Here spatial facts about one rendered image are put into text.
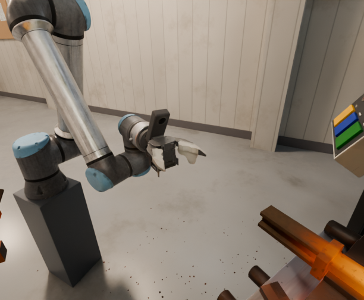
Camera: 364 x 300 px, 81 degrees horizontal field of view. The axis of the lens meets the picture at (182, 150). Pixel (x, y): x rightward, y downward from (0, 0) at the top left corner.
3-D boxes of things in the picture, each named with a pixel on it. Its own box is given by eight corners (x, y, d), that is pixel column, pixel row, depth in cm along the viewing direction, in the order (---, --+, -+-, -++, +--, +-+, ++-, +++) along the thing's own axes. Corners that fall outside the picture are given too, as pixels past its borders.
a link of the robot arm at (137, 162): (118, 175, 81) (112, 146, 76) (140, 162, 90) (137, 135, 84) (134, 183, 76) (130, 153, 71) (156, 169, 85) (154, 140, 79)
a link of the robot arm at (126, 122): (141, 134, 85) (138, 109, 80) (156, 145, 75) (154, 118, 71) (118, 140, 80) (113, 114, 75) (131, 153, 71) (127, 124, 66)
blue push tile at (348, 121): (334, 136, 68) (356, 117, 63) (333, 128, 73) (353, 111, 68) (339, 139, 67) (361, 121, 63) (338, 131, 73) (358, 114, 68)
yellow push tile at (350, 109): (333, 125, 75) (353, 109, 71) (332, 120, 81) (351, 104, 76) (338, 129, 75) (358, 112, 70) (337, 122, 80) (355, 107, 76)
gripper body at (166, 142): (181, 165, 63) (160, 150, 71) (180, 138, 59) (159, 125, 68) (157, 174, 59) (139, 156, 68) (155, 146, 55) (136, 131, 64)
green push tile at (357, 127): (335, 148, 60) (360, 129, 55) (334, 138, 66) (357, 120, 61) (341, 152, 60) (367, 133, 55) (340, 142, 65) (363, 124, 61)
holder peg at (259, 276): (246, 278, 40) (248, 269, 39) (256, 271, 41) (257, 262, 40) (264, 297, 37) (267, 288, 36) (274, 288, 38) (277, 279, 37)
